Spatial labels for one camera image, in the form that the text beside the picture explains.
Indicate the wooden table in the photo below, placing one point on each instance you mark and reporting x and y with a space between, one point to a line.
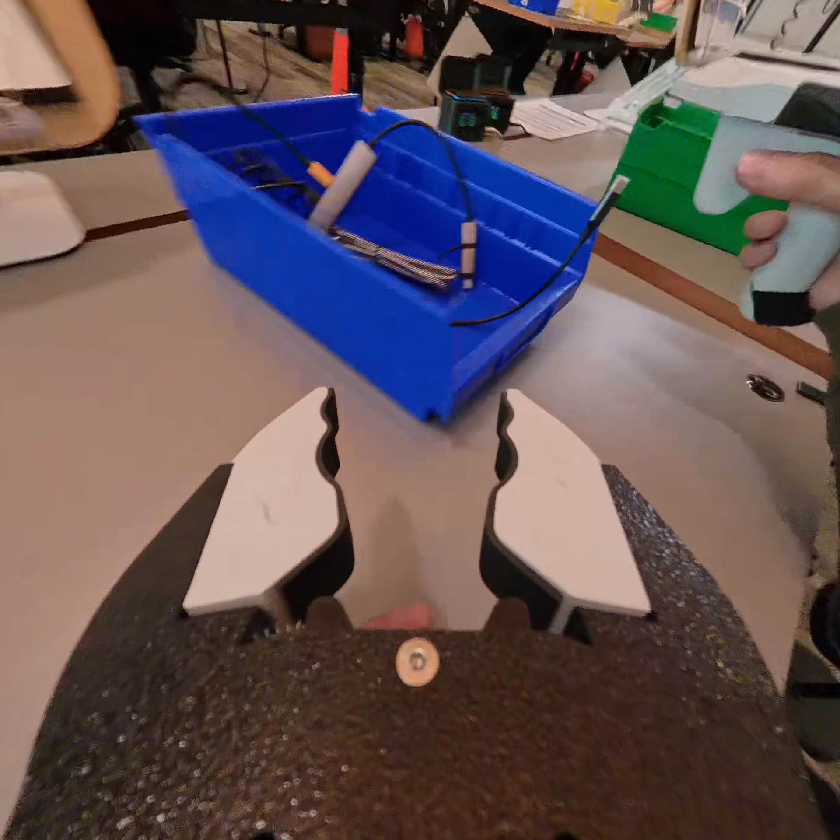
590 29

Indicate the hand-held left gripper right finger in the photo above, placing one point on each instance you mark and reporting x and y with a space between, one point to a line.
564 518

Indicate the white paper sheet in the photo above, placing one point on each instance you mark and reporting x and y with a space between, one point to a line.
554 118

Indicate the person's right hand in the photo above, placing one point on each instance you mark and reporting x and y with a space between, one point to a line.
794 177

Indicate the printed instruction sheet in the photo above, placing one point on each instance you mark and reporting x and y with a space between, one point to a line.
26 46

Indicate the person's dark clothing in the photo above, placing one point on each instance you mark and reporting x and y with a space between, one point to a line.
817 669

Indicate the white stand base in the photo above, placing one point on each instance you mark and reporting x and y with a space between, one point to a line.
33 216

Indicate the orange traffic cone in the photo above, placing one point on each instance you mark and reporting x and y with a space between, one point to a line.
413 38
339 62

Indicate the instruction sheet on stand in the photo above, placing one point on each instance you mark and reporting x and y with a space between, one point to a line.
98 79

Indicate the green plastic bin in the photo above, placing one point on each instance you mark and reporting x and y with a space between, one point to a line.
663 170

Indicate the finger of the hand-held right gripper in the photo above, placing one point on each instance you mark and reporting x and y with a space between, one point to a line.
735 85

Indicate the blue plastic bin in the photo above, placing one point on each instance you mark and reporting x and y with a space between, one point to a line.
341 308

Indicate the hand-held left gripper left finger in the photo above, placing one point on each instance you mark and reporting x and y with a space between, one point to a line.
275 512

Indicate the clear plastic bag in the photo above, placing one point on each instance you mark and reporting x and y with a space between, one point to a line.
636 98

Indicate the yellow plastic bin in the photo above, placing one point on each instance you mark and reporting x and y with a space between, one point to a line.
596 10

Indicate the black table grommet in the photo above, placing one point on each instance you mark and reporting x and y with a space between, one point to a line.
765 387

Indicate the grey aluminium usb hub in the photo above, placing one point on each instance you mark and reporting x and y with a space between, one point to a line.
341 187

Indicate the black charger green light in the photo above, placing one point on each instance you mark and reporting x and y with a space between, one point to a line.
463 118

